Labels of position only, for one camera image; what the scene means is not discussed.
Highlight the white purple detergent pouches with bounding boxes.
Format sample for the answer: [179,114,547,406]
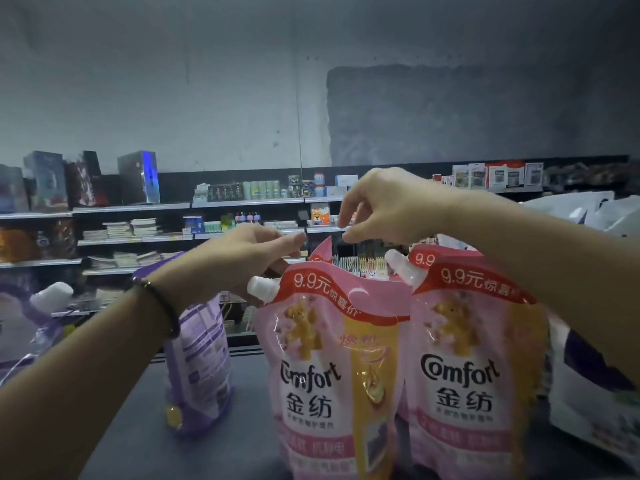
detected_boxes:
[547,313,640,474]

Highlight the person's left forearm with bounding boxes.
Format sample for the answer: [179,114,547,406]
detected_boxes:
[0,283,179,480]

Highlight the row of small toiletry boxes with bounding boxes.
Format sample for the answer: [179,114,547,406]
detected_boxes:
[192,159,547,207]

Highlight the grey metal shelf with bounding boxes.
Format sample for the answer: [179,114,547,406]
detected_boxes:
[0,295,640,480]

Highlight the row of colourful boxes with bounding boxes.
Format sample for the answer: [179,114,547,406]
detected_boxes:
[0,217,80,265]

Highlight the dark beaded bracelet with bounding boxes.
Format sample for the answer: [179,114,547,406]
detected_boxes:
[134,277,182,340]

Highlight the person's left hand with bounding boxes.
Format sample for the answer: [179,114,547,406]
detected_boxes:
[148,223,307,316]

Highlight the row of small bottles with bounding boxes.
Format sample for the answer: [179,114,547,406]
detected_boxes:
[180,209,347,237]

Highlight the row of boxed goods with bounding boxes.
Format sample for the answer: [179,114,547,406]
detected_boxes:
[0,149,162,215]

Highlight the purple Comfort softener pouches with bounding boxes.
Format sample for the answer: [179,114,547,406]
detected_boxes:
[135,257,234,437]

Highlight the person's right forearm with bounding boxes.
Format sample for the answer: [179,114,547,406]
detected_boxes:
[440,187,640,388]

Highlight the dark background shelf unit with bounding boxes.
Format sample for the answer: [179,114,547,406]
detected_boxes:
[0,155,631,346]

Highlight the person's right hand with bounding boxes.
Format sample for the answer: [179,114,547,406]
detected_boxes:
[337,167,462,246]

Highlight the stacks of folded white packs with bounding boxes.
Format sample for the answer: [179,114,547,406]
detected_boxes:
[80,217,187,272]

